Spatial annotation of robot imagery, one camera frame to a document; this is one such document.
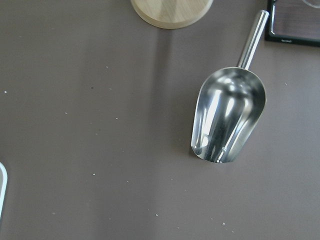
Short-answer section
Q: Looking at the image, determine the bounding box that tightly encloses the metal ice scoop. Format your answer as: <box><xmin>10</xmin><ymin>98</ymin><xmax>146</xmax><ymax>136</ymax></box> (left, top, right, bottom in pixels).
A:
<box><xmin>190</xmin><ymin>10</ymin><xmax>270</xmax><ymax>164</ymax></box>

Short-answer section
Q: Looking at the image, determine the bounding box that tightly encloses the wooden mug tree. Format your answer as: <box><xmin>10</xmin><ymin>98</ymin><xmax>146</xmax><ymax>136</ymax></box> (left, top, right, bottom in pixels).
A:
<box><xmin>131</xmin><ymin>0</ymin><xmax>214</xmax><ymax>30</ymax></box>

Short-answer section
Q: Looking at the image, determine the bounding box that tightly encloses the cream rectangular tray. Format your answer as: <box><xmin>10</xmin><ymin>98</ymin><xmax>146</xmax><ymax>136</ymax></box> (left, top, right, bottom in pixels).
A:
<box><xmin>0</xmin><ymin>162</ymin><xmax>8</xmax><ymax>215</ymax></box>

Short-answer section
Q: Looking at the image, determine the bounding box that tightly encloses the wire glass rack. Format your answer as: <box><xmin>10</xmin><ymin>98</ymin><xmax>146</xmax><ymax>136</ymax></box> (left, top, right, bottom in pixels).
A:
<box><xmin>264</xmin><ymin>0</ymin><xmax>320</xmax><ymax>47</ymax></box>

